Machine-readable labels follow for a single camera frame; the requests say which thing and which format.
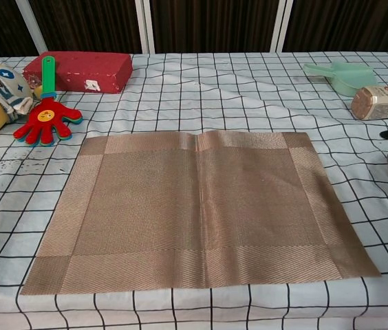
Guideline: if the brown woven placemat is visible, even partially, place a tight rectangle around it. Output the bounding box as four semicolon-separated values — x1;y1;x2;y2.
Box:
21;130;382;296

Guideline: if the beige drink bottle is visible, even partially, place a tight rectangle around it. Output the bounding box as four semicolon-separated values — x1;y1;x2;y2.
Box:
350;84;388;121

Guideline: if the mint green plastic dustpan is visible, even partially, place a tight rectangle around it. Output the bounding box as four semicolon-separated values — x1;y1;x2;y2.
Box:
302;60;379;97

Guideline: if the white black grid tablecloth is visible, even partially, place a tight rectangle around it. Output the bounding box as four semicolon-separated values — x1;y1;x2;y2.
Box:
0;51;388;330

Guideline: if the red brick block with sticker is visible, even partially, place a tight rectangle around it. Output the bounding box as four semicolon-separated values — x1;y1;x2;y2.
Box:
23;51;133;94

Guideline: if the white partition frame post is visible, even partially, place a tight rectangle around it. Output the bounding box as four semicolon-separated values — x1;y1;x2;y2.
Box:
14;0;49;56
268;0;294;53
135;0;156;54

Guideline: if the red hand clapper green handle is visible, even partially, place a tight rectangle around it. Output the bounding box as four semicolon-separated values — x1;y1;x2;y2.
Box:
12;56;83;148

